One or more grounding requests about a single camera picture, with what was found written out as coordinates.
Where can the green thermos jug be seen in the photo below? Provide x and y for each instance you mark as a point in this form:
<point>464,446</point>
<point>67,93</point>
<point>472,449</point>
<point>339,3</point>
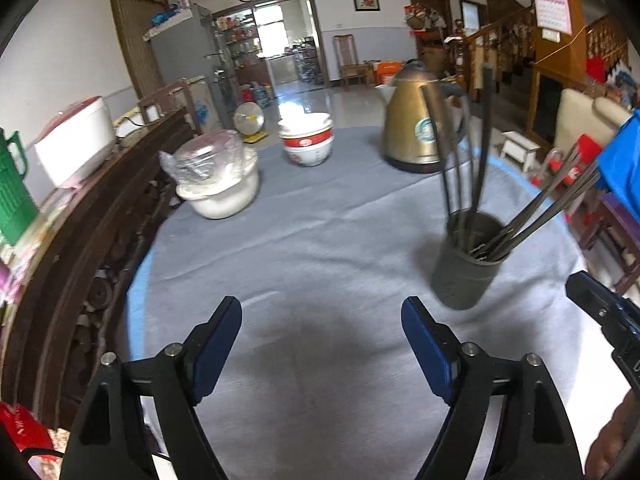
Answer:
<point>15,190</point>

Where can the gold electric kettle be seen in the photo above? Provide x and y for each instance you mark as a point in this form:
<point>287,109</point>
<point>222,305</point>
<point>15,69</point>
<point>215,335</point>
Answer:
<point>410,130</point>

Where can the dark grey chopstick holder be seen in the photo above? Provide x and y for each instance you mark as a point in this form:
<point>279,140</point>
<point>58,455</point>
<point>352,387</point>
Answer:
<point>465,280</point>

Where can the brown wooden door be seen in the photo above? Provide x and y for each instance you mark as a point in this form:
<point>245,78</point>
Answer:
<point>137,35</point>

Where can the grey refrigerator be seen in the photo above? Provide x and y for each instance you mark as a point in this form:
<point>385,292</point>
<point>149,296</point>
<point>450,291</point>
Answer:
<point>185,45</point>

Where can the carved dark wooden sideboard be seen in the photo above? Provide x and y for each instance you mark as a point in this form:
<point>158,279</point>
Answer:
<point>75,270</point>

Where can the red plastic child chair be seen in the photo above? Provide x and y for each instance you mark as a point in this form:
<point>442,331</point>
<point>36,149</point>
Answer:
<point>565,170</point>

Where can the red gift bag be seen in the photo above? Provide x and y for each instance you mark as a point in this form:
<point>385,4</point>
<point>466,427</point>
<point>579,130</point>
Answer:
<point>22,430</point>

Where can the red banded white bowl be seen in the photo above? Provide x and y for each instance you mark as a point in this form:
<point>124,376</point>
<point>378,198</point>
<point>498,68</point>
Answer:
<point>306,139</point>

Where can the wooden dining chair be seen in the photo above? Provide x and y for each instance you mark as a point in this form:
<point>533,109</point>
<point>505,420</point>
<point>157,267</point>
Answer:
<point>350,65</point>

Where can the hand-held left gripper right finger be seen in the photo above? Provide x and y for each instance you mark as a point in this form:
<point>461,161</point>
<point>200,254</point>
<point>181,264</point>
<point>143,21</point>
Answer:
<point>425,355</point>

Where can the blue water jug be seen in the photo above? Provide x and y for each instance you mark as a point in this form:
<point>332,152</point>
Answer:
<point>262,96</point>

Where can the glass display shelf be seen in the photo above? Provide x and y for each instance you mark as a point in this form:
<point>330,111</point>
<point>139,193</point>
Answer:
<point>237,45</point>

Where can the clear plastic bag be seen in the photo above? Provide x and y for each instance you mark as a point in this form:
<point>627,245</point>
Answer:
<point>210,160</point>

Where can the beige armchair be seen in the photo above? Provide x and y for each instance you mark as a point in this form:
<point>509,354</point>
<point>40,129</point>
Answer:
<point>585,120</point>

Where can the wooden stair railing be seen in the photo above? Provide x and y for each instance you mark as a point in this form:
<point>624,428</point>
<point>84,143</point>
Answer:
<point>490,40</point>

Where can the dark wooden side table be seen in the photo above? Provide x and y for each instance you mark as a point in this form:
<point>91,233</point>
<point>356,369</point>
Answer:
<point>617,240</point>

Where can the white bowl red emblem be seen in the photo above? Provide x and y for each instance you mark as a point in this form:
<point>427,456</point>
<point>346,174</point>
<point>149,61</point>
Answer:
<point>309,155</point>

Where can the small white stool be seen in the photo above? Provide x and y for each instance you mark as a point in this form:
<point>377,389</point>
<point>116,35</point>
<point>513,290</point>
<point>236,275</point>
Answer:
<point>520,147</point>

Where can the orange box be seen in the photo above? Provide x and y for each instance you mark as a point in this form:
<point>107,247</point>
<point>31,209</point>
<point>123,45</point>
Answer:
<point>390,72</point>

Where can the light blue table cover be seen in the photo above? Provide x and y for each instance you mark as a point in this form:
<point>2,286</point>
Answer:
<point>137,290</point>

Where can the white rice cooker pink lid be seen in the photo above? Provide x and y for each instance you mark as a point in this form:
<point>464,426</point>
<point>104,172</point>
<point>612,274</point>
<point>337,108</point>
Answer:
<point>75,142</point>

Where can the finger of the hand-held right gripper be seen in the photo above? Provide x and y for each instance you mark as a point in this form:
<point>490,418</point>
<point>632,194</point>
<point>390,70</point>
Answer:
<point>629,357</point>
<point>605,305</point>

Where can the white cardboard box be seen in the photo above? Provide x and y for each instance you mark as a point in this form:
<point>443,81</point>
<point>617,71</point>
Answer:
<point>202,107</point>

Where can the blue cloth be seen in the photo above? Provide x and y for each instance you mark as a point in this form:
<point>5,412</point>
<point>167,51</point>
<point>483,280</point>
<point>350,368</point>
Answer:
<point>622,160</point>

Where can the person's right hand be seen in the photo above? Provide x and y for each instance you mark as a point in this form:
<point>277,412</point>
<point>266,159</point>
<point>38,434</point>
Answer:
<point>610,435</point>

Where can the bundle of dark chopsticks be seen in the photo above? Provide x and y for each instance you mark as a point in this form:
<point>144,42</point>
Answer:
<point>484,160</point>

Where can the grey tablecloth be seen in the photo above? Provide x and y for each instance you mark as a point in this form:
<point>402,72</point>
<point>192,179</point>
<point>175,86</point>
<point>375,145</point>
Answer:
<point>325,260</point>

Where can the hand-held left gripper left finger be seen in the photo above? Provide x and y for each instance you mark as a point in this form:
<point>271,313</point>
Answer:
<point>215,355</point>

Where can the wooden chair back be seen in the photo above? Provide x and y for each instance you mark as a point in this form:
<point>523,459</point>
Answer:
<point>165,100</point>

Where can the small white fan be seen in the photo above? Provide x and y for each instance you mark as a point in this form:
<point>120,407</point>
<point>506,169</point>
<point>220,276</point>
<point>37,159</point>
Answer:
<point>249,119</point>

